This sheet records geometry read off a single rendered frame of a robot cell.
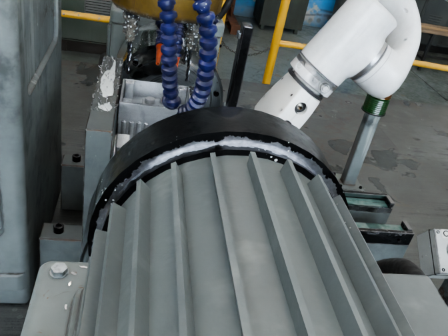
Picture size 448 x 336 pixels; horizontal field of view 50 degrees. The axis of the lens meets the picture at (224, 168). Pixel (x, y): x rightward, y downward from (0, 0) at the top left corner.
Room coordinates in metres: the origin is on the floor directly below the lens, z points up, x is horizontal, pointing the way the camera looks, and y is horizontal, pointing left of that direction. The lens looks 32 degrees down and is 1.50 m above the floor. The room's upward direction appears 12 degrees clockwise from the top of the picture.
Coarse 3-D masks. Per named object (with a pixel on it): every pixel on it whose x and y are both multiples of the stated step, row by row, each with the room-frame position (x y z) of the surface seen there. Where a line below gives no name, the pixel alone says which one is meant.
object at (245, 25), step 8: (248, 24) 0.94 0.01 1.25; (240, 32) 0.94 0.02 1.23; (248, 32) 0.93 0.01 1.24; (240, 40) 0.93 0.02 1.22; (248, 40) 0.93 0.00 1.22; (240, 48) 0.93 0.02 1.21; (248, 48) 0.93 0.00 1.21; (240, 56) 0.93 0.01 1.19; (240, 64) 0.93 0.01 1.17; (232, 72) 0.95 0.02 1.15; (240, 72) 0.93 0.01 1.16; (232, 80) 0.93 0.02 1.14; (240, 80) 0.93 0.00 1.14; (232, 88) 0.93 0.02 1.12; (240, 88) 0.93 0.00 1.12; (232, 96) 0.93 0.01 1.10; (224, 104) 0.94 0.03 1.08; (232, 104) 0.93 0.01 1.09
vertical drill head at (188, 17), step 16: (112, 0) 0.71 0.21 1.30; (128, 0) 0.69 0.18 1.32; (144, 0) 0.68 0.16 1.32; (176, 0) 0.69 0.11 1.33; (192, 0) 0.70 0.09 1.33; (128, 16) 0.71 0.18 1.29; (144, 16) 0.69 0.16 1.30; (192, 16) 0.70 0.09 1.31; (128, 32) 0.71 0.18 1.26; (192, 32) 0.74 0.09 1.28; (128, 48) 0.72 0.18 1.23; (192, 48) 0.74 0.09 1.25; (128, 64) 0.72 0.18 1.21
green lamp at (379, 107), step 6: (366, 96) 1.20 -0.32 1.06; (366, 102) 1.19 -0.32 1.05; (372, 102) 1.17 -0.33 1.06; (378, 102) 1.17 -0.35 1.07; (384, 102) 1.17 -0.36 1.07; (366, 108) 1.18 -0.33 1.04; (372, 108) 1.17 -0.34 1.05; (378, 108) 1.17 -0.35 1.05; (384, 108) 1.17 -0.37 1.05; (378, 114) 1.17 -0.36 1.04
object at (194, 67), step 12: (144, 36) 1.05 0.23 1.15; (156, 36) 1.03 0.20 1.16; (120, 48) 1.11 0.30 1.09; (132, 48) 1.01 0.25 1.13; (144, 48) 0.98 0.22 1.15; (132, 60) 0.97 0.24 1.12; (144, 60) 0.97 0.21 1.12; (180, 60) 0.99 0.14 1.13; (192, 60) 1.00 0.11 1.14; (132, 72) 0.97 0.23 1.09; (144, 72) 0.97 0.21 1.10; (156, 72) 0.98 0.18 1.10; (180, 72) 0.99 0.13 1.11; (192, 72) 0.99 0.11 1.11; (216, 72) 1.01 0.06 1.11; (180, 84) 0.99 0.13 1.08; (192, 84) 0.99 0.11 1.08; (216, 84) 1.01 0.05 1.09; (216, 96) 1.00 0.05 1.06
